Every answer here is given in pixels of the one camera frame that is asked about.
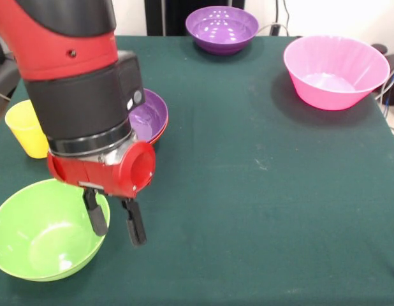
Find orange wide shallow bowl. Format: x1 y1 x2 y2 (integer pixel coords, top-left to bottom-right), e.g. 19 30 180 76
149 116 170 147

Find black hanging cable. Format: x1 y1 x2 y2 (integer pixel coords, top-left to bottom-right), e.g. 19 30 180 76
281 0 291 34

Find black office chair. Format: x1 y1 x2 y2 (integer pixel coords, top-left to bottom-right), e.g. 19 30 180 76
0 33 22 131

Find yellow plastic cup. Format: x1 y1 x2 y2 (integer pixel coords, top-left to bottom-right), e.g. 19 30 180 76
4 99 50 159

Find purple wide shallow bowl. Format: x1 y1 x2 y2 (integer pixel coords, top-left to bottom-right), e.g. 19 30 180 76
128 88 169 144

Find purple rounded deep bowl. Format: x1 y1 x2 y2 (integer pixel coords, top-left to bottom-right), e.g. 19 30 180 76
185 6 259 55

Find pink large bowl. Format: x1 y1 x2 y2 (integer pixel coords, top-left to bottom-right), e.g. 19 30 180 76
282 34 391 112

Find green bowl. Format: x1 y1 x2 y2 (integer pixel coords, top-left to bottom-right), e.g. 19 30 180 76
0 178 111 282

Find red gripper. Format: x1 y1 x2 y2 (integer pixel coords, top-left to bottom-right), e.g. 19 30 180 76
46 140 157 247

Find dark green table cloth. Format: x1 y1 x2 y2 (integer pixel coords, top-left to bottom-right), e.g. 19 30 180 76
0 34 394 306

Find grey blue cable bundle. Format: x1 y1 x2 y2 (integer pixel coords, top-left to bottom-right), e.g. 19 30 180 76
374 63 394 136

